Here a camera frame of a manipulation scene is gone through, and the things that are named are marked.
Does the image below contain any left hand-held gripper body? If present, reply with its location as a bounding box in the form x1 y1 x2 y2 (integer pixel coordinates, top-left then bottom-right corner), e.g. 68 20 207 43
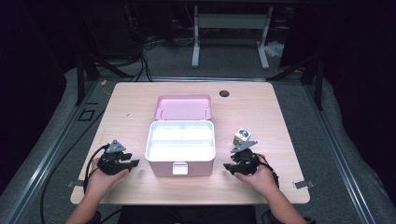
96 138 133 175

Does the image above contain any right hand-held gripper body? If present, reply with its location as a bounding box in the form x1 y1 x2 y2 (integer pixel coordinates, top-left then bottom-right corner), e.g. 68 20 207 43
230 140 262 176

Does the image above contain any pink storage box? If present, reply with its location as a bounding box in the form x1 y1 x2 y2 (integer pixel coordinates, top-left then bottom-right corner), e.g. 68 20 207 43
145 93 217 178

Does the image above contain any person's left hand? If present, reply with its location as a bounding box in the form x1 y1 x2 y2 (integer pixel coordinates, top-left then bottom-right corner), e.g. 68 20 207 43
84 158 130 201

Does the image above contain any person's right hand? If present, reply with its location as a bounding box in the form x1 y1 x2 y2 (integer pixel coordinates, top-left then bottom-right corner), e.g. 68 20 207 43
233 153 280 198

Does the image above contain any person's dark clothed lap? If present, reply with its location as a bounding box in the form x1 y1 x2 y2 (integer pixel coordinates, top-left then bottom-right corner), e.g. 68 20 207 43
117 204 259 224

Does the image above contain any black metal stand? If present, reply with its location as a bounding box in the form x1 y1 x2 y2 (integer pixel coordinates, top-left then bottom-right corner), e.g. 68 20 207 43
270 55 325 111
75 46 134 107

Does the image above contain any clear plastic bag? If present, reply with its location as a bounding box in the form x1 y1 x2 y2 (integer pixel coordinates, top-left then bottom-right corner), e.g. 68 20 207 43
263 40 286 59

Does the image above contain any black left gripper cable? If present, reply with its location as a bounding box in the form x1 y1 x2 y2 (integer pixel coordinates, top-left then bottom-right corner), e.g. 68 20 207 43
82 143 111 194

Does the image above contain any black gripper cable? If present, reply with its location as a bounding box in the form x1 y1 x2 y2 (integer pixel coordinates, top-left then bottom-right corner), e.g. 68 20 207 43
257 154 280 189
82 143 111 194

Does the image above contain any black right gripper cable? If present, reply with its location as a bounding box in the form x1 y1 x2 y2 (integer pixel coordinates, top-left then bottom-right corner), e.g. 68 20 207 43
257 154 280 189

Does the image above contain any grey table bracket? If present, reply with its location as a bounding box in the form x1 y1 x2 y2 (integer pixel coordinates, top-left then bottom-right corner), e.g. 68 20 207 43
65 179 86 189
292 179 316 190

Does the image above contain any black floor cable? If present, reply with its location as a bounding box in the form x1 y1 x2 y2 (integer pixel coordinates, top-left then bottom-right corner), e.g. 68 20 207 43
39 109 106 224

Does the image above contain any aluminium floor rail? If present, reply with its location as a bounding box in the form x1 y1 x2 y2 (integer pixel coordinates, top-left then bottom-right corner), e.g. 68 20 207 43
302 83 378 224
0 79 102 224

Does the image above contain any bundle of black cables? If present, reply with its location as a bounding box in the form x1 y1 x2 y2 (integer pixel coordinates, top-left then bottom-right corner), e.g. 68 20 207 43
123 4 154 83

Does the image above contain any white metal table frame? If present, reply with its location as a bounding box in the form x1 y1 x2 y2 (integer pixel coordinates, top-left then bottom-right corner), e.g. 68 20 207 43
191 5 274 70

